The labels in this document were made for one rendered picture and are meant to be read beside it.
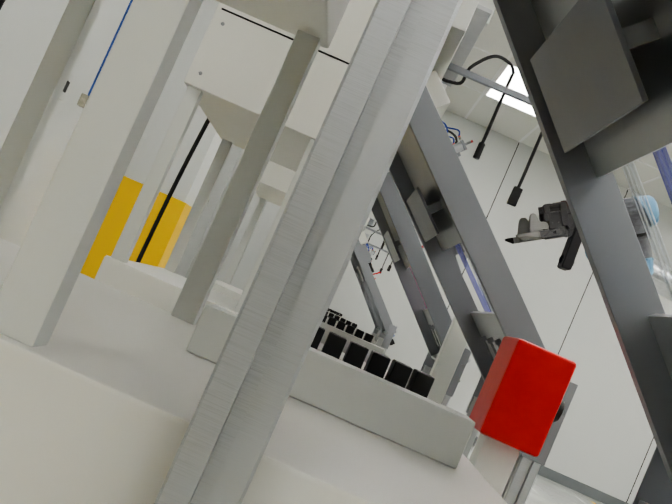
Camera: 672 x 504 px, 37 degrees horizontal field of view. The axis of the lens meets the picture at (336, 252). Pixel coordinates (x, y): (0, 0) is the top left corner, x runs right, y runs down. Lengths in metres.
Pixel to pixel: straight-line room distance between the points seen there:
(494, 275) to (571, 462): 8.51
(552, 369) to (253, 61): 0.89
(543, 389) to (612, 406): 8.93
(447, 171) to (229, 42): 0.51
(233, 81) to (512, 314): 0.73
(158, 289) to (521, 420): 0.80
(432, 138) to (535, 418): 0.68
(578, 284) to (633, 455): 1.79
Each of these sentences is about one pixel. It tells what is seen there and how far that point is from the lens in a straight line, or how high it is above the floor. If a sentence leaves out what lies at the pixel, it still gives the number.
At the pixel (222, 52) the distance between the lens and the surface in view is 2.07.
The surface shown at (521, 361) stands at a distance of 1.59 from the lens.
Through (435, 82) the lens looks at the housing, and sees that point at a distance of 2.25.
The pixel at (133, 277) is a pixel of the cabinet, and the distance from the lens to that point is 2.03.
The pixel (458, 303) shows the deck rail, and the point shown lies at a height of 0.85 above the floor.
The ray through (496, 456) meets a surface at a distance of 1.63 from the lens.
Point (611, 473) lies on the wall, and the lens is 10.60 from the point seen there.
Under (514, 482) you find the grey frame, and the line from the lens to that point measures 2.02.
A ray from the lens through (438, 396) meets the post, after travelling 2.97.
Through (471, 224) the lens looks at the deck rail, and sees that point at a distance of 2.02.
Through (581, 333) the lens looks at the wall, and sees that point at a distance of 10.40.
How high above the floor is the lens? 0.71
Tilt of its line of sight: 3 degrees up
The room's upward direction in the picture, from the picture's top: 24 degrees clockwise
